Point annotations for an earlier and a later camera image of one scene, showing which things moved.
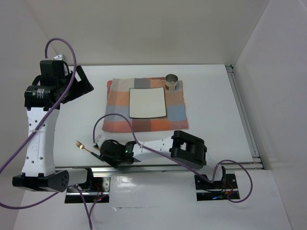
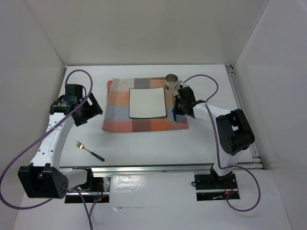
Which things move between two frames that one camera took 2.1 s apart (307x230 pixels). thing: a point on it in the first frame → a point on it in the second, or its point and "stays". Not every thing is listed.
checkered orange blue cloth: (117, 101) stays
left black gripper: (82, 86) → (81, 120)
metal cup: (171, 82) stays
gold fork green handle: (81, 146) stays
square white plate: (147, 103) stays
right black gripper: (113, 163) → (177, 110)
